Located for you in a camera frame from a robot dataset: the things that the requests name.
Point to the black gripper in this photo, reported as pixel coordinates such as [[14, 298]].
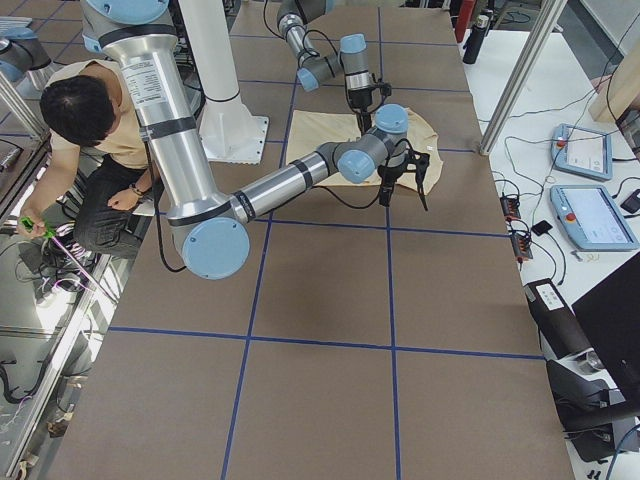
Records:
[[360, 100], [389, 175]]

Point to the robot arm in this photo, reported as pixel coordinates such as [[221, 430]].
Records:
[[325, 50], [208, 226]]

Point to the black water bottle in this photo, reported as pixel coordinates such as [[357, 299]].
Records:
[[475, 39]]

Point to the brown table mat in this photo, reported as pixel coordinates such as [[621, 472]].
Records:
[[357, 342]]

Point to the far blue teach pendant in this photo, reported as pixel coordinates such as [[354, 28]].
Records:
[[582, 151]]

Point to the blue teach pendant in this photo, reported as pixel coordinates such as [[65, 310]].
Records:
[[591, 219], [582, 151]]

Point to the near blue teach pendant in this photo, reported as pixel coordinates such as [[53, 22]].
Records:
[[591, 219]]

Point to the black monitor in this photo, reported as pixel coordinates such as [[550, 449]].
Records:
[[608, 314]]

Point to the seated person in beige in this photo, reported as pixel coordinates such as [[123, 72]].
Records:
[[87, 105]]

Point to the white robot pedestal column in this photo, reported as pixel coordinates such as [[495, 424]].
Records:
[[228, 131]]

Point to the aluminium frame post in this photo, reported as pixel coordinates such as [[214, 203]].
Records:
[[536, 40]]

